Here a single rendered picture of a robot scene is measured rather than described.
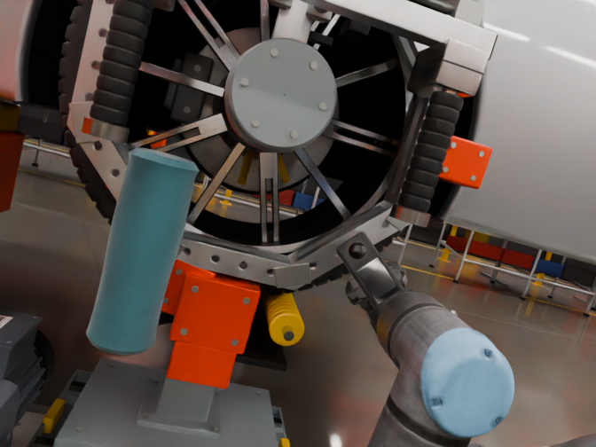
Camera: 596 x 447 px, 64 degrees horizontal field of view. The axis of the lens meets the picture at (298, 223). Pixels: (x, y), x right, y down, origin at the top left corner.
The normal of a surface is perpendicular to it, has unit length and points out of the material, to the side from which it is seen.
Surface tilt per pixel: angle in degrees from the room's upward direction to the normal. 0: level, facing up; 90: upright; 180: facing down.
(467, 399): 85
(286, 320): 90
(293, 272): 90
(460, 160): 90
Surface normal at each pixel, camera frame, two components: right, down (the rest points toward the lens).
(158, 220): 0.45, 0.25
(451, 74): 0.14, 0.18
